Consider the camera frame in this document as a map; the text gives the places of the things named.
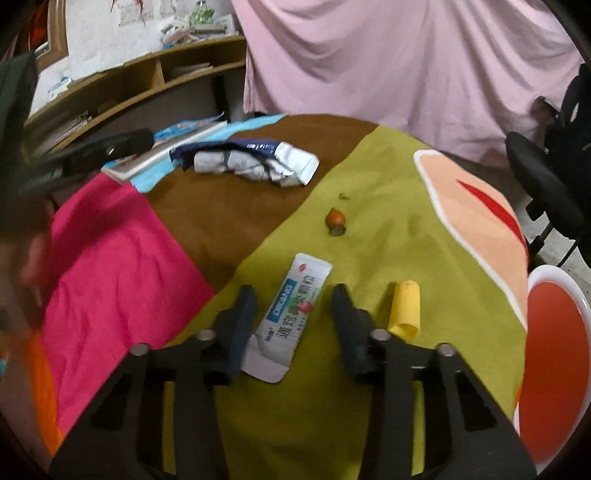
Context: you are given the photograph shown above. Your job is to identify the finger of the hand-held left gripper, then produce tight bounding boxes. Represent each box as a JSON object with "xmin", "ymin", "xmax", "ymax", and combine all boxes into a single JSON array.
[{"xmin": 44, "ymin": 129, "xmax": 154, "ymax": 164}]

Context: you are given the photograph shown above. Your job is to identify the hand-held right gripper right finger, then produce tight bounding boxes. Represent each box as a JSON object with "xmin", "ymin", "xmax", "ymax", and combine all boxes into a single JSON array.
[{"xmin": 331, "ymin": 283, "xmax": 539, "ymax": 480}]

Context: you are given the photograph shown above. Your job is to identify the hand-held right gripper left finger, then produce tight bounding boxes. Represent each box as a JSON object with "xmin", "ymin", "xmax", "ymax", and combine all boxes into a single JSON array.
[{"xmin": 48, "ymin": 285, "xmax": 258, "ymax": 480}]

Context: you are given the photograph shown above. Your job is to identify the blue white medicine sachet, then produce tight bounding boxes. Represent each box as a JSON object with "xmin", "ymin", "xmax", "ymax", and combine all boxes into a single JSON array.
[{"xmin": 242, "ymin": 253, "xmax": 333, "ymax": 384}]

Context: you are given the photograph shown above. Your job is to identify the yellow paper tube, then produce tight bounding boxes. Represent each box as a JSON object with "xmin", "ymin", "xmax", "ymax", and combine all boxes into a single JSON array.
[{"xmin": 388, "ymin": 281, "xmax": 422, "ymax": 341}]

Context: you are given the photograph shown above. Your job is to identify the small red fruit piece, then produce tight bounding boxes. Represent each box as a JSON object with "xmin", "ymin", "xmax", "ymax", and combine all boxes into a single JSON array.
[{"xmin": 325, "ymin": 209, "xmax": 347, "ymax": 237}]

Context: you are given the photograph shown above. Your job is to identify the blue white bag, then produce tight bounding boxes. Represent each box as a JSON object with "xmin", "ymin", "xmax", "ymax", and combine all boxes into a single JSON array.
[{"xmin": 170, "ymin": 138, "xmax": 320, "ymax": 189}]

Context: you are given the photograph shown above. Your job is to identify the orange basin white rim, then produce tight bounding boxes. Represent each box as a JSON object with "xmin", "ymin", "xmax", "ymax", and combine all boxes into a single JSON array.
[{"xmin": 512, "ymin": 265, "xmax": 591, "ymax": 467}]

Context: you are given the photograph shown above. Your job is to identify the person's left hand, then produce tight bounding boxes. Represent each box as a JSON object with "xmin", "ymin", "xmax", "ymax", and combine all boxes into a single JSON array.
[{"xmin": 18, "ymin": 203, "xmax": 60, "ymax": 329}]

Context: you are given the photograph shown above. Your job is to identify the blue cover picture book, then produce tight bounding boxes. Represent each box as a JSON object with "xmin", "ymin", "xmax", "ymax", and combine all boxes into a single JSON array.
[{"xmin": 102, "ymin": 115, "xmax": 228, "ymax": 183}]

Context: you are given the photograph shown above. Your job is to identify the large pile of papers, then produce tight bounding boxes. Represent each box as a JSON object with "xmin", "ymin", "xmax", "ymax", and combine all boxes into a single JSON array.
[{"xmin": 32, "ymin": 111, "xmax": 93, "ymax": 148}]

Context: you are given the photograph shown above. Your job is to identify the wooden shelf desk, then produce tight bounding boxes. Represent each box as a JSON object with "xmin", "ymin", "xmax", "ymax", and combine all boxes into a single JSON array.
[{"xmin": 23, "ymin": 34, "xmax": 247, "ymax": 158}]

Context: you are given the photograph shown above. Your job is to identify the small pile of papers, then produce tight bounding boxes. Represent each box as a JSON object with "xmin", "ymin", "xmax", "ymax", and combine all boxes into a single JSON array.
[{"xmin": 168, "ymin": 62, "xmax": 213, "ymax": 78}]

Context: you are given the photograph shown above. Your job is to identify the multicoloured patchwork blanket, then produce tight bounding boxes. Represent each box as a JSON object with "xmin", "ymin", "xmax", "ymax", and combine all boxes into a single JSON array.
[{"xmin": 25, "ymin": 113, "xmax": 529, "ymax": 480}]

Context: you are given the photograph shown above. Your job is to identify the stack of books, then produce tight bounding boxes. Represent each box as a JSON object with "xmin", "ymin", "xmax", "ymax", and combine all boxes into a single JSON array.
[{"xmin": 159, "ymin": 14, "xmax": 241, "ymax": 47}]

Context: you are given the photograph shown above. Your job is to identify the black office chair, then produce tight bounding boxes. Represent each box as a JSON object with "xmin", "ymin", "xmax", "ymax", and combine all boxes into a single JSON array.
[{"xmin": 505, "ymin": 65, "xmax": 591, "ymax": 273}]

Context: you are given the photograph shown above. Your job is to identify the pink hanging sheet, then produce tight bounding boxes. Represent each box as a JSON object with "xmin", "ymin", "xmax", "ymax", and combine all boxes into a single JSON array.
[{"xmin": 231, "ymin": 0, "xmax": 585, "ymax": 153}]

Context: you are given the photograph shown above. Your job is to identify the wooden picture frame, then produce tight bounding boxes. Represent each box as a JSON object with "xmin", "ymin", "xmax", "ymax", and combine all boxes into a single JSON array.
[{"xmin": 28, "ymin": 0, "xmax": 70, "ymax": 70}]

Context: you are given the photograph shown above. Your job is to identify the white wall charts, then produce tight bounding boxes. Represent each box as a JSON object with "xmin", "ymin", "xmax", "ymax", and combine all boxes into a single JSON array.
[{"xmin": 111, "ymin": 0, "xmax": 153, "ymax": 24}]

